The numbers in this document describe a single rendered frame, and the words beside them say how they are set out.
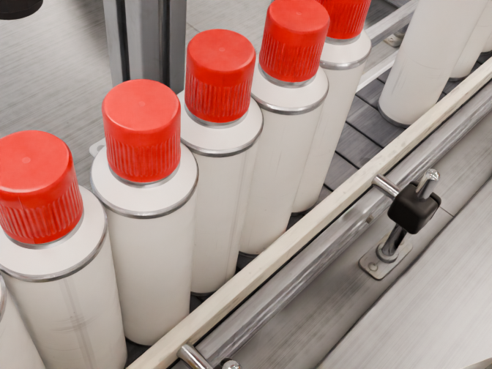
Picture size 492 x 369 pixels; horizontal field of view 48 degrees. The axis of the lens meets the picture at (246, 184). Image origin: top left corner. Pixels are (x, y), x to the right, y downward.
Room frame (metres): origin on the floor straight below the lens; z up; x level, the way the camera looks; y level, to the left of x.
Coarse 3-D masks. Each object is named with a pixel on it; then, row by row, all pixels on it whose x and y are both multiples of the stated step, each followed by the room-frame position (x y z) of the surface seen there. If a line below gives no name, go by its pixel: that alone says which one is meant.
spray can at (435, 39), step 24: (432, 0) 0.41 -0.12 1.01; (456, 0) 0.40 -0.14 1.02; (480, 0) 0.40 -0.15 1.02; (432, 24) 0.40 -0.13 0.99; (456, 24) 0.40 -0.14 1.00; (408, 48) 0.41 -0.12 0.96; (432, 48) 0.40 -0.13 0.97; (456, 48) 0.40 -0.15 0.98; (408, 72) 0.40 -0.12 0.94; (432, 72) 0.40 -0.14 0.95; (384, 96) 0.42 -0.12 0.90; (408, 96) 0.40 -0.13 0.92; (432, 96) 0.40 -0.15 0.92; (408, 120) 0.40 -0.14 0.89
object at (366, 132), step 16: (480, 64) 0.52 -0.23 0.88; (384, 80) 0.46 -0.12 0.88; (368, 96) 0.44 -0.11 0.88; (352, 112) 0.41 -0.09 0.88; (368, 112) 0.41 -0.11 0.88; (352, 128) 0.39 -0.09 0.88; (368, 128) 0.39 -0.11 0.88; (384, 128) 0.39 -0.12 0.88; (400, 128) 0.40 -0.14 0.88; (352, 144) 0.36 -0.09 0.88; (368, 144) 0.37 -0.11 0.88; (384, 144) 0.37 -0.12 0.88; (336, 160) 0.34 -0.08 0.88; (352, 160) 0.34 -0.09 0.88; (368, 160) 0.35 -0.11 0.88; (400, 160) 0.36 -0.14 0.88; (336, 176) 0.32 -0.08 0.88; (320, 192) 0.30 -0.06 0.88; (288, 224) 0.26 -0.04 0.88; (240, 256) 0.22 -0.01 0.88; (256, 288) 0.21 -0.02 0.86; (192, 304) 0.18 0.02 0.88; (240, 304) 0.19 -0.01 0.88; (224, 320) 0.18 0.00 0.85; (128, 352) 0.14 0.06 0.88; (144, 352) 0.14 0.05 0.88
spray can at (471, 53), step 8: (488, 8) 0.48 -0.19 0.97; (488, 16) 0.48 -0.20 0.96; (480, 24) 0.48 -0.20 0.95; (488, 24) 0.48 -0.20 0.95; (472, 32) 0.48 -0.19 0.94; (480, 32) 0.48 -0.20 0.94; (488, 32) 0.49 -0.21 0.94; (472, 40) 0.48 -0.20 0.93; (480, 40) 0.48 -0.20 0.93; (464, 48) 0.48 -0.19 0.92; (472, 48) 0.48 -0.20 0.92; (480, 48) 0.49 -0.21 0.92; (464, 56) 0.48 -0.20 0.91; (472, 56) 0.48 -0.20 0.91; (456, 64) 0.48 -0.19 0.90; (464, 64) 0.48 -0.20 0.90; (472, 64) 0.49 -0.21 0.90; (456, 72) 0.48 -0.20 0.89; (464, 72) 0.48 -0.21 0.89; (448, 80) 0.48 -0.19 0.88; (456, 80) 0.48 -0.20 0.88
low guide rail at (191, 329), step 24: (480, 72) 0.46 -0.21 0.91; (456, 96) 0.42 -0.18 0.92; (432, 120) 0.38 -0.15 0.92; (408, 144) 0.34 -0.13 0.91; (360, 168) 0.30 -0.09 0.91; (384, 168) 0.32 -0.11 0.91; (336, 192) 0.28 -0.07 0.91; (360, 192) 0.29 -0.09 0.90; (312, 216) 0.25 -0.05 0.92; (336, 216) 0.27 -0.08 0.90; (288, 240) 0.22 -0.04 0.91; (264, 264) 0.20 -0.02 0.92; (240, 288) 0.18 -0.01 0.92; (192, 312) 0.16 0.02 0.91; (216, 312) 0.16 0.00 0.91; (168, 336) 0.14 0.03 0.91; (192, 336) 0.14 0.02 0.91; (144, 360) 0.12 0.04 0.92; (168, 360) 0.12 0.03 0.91
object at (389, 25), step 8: (416, 0) 0.49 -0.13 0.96; (400, 8) 0.47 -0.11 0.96; (408, 8) 0.47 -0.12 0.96; (392, 16) 0.45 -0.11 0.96; (400, 16) 0.46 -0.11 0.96; (408, 16) 0.46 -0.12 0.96; (376, 24) 0.44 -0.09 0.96; (384, 24) 0.44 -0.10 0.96; (392, 24) 0.44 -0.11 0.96; (400, 24) 0.45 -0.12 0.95; (368, 32) 0.42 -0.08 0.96; (376, 32) 0.42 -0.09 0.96; (384, 32) 0.43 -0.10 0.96; (392, 32) 0.45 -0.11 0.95; (376, 40) 0.42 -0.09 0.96
